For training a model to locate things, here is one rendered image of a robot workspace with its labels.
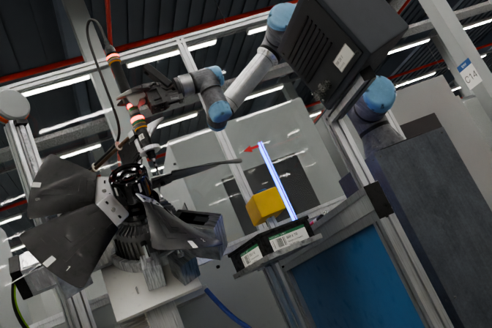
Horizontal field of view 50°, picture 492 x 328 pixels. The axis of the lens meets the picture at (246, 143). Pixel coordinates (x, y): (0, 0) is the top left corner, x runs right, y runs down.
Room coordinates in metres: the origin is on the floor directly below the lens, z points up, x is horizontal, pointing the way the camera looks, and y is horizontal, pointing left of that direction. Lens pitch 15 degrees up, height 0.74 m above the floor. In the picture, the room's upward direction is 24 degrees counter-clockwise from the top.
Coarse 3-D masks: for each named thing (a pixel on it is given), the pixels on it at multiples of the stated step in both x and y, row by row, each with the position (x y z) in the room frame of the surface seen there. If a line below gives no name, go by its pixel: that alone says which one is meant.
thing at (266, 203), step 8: (264, 192) 1.93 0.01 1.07; (272, 192) 1.93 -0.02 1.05; (256, 200) 1.91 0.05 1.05; (264, 200) 1.92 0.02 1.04; (272, 200) 1.93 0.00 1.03; (280, 200) 1.94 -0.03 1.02; (248, 208) 2.03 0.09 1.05; (256, 208) 1.93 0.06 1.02; (264, 208) 1.92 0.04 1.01; (272, 208) 1.93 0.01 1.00; (280, 208) 1.94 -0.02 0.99; (256, 216) 1.97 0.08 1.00; (264, 216) 1.92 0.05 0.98; (256, 224) 2.03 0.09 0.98
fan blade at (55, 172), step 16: (48, 160) 1.64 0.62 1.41; (64, 160) 1.62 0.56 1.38; (48, 176) 1.62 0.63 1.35; (64, 176) 1.61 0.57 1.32; (80, 176) 1.60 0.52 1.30; (96, 176) 1.59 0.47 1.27; (32, 192) 1.61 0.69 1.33; (48, 192) 1.61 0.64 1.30; (64, 192) 1.60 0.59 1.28; (80, 192) 1.60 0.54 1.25; (32, 208) 1.61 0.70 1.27; (48, 208) 1.61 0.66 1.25; (64, 208) 1.60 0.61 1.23
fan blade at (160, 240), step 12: (144, 204) 1.47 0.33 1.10; (156, 216) 1.44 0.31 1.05; (168, 216) 1.48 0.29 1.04; (156, 228) 1.39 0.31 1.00; (168, 228) 1.42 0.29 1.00; (180, 228) 1.45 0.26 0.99; (192, 228) 1.50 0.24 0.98; (156, 240) 1.35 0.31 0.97; (168, 240) 1.38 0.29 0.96; (180, 240) 1.40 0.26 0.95; (192, 240) 1.43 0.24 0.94; (216, 240) 1.50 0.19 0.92
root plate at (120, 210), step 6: (102, 198) 1.51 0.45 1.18; (108, 198) 1.52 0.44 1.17; (114, 198) 1.54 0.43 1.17; (102, 204) 1.51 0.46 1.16; (108, 204) 1.52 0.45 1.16; (114, 204) 1.53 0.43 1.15; (120, 204) 1.54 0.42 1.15; (102, 210) 1.51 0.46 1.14; (108, 210) 1.52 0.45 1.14; (120, 210) 1.54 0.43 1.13; (126, 210) 1.55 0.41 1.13; (108, 216) 1.51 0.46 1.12; (114, 216) 1.53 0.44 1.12; (126, 216) 1.55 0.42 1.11; (114, 222) 1.52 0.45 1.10; (120, 222) 1.53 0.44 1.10
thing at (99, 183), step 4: (100, 176) 1.59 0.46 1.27; (104, 176) 1.59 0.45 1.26; (100, 180) 1.59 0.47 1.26; (96, 184) 1.59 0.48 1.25; (100, 184) 1.59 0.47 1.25; (104, 184) 1.59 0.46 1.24; (108, 184) 1.59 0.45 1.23; (96, 188) 1.60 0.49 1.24; (100, 188) 1.60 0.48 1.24; (104, 188) 1.59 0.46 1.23; (108, 188) 1.59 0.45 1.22; (96, 192) 1.60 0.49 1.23; (100, 192) 1.60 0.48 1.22; (108, 192) 1.59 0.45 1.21; (96, 196) 1.60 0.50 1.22; (100, 196) 1.60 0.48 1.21; (104, 196) 1.60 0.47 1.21; (96, 200) 1.60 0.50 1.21; (100, 200) 1.60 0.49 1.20
